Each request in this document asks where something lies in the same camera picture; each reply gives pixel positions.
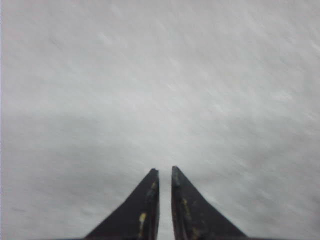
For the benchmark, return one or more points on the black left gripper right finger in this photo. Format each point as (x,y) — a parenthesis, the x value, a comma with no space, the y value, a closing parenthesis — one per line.
(193,217)

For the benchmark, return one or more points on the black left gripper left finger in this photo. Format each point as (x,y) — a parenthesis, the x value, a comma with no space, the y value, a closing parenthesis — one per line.
(137,218)

